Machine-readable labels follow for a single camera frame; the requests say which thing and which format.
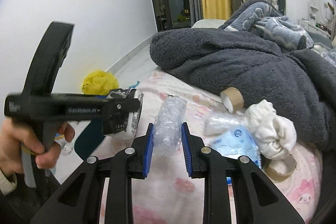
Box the clear bubble wrap roll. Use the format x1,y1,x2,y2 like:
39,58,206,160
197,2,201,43
153,96,187,157

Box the dark green trash bin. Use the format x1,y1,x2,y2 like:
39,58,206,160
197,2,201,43
74,121,105,160

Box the yellow plastic bag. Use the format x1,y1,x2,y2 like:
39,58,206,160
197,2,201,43
81,70,119,96

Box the white rolled sock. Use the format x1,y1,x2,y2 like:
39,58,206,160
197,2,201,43
244,100,297,160

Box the clear plastic bag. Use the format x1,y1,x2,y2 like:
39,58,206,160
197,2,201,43
204,112,247,136

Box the light blue patterned blanket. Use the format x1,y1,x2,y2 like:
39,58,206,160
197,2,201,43
219,0,314,51

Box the black Face tissue pack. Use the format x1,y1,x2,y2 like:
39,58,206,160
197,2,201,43
102,88,143,140

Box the person's left hand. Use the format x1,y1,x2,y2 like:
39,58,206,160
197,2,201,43
1,118,62,177

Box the cardboard tape roll core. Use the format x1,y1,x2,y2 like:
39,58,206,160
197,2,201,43
220,87,244,113

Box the blue cartoon tissue pack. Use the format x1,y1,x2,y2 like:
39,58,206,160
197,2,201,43
209,126,261,168

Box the torn cardboard roll piece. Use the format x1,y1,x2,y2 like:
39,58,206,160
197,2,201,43
264,155,297,182

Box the dark grey fleece blanket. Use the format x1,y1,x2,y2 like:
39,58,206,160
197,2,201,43
150,28,335,151

